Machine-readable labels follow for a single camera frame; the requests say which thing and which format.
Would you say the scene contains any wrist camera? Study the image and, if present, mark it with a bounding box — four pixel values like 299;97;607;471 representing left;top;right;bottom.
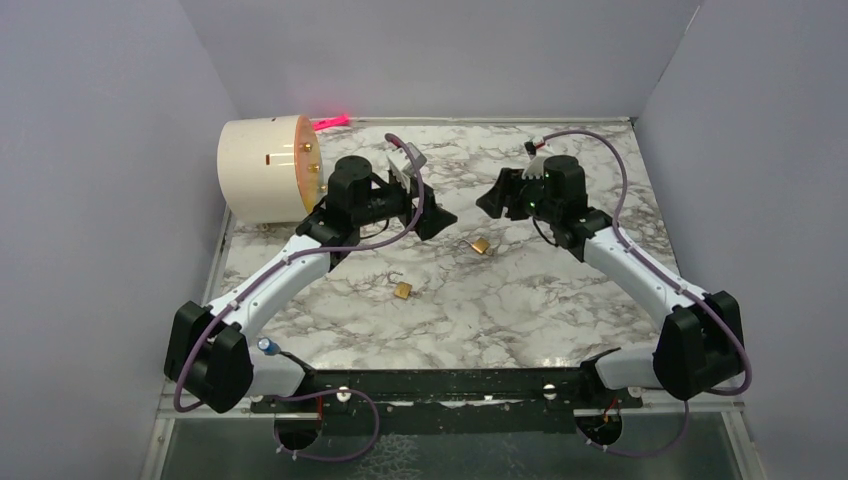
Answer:
387;143;427;192
521;137;546;180

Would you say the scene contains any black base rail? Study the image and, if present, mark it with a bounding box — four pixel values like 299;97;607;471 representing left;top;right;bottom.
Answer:
250;367;642;436

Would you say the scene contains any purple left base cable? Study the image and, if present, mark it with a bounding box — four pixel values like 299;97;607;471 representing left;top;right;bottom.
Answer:
273;386;383;464

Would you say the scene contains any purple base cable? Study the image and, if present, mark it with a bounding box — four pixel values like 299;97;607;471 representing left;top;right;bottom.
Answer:
273;386;383;464
574;397;690;460

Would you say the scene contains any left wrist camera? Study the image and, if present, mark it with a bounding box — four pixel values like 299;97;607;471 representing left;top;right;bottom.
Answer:
387;143;427;192

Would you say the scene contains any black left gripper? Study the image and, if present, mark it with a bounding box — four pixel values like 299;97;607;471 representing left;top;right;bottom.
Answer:
354;172;457;240

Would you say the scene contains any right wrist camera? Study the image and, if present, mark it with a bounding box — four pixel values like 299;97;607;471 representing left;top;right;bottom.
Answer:
521;137;546;180

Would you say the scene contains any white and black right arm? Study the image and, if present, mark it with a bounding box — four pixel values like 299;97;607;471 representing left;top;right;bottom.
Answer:
476;155;745;407

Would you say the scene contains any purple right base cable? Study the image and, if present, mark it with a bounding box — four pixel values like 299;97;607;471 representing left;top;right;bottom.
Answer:
574;397;690;460

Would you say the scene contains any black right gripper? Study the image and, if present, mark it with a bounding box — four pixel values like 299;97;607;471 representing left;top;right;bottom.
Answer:
476;168;560;225

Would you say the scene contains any pink marker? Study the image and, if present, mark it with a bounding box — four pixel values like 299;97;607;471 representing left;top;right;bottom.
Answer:
312;115;350;131

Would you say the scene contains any cream cylindrical container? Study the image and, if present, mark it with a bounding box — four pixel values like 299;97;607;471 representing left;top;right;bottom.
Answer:
217;115;325;224

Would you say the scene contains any brass padlock with key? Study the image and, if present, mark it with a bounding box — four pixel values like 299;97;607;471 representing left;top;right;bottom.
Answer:
459;237;494;256

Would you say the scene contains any aluminium frame rail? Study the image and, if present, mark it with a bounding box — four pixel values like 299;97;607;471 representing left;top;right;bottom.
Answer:
688;370;747;415

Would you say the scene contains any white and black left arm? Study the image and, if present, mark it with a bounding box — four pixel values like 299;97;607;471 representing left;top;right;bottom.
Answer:
164;148;457;413

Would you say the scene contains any small brass padlock centre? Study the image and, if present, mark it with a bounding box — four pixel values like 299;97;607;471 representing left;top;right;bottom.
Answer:
386;271;413;300

